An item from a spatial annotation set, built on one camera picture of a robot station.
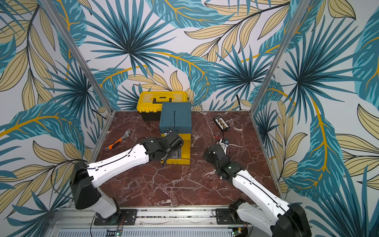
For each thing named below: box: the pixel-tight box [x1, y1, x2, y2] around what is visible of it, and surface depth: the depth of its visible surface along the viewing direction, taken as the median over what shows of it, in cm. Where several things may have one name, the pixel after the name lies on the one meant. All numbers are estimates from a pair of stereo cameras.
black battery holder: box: [213, 115, 231, 132], surface depth 112 cm
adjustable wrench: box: [105, 129, 132, 152], surface depth 102 cm
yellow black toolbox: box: [136, 91, 189, 121], surface depth 105 cm
